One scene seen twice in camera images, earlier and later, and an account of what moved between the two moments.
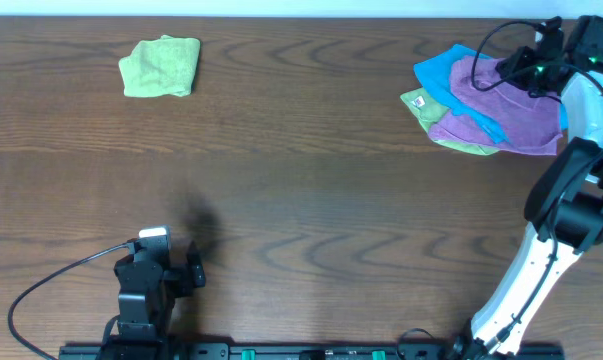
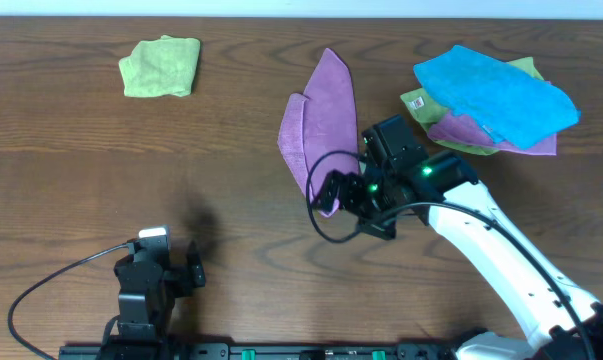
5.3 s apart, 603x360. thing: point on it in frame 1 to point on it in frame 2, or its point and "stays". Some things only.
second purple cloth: x=453 y=127 stays
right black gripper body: x=513 y=66 to x=345 y=191
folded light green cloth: x=160 y=67 stays
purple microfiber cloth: x=531 y=123 to x=320 y=133
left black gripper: x=195 y=268 stays
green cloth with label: x=427 y=113 stays
